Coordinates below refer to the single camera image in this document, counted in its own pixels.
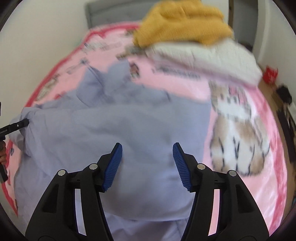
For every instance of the grey upholstered headboard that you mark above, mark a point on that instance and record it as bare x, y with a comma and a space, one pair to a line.
108, 12

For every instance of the yellow fleece garment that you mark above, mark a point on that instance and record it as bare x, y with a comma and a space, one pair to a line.
181, 21

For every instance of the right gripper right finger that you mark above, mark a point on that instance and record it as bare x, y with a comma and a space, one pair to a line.
239, 217

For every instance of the white quilted jacket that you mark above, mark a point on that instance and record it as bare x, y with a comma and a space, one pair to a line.
227, 58

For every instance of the pink cat print blanket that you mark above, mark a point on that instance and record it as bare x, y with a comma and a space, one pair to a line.
242, 132

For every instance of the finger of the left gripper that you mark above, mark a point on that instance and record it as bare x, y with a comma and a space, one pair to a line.
6, 130

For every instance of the person's left hand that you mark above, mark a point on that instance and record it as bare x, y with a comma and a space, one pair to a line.
3, 153

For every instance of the red bag on floor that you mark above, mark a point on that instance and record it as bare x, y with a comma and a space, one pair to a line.
270, 75

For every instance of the dark clothes pile on floor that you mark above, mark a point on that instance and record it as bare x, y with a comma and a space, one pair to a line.
286, 116

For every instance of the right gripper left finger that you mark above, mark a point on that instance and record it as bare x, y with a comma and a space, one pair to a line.
54, 217

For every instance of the lavender puffer jacket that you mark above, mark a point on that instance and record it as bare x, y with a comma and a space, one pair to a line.
147, 200

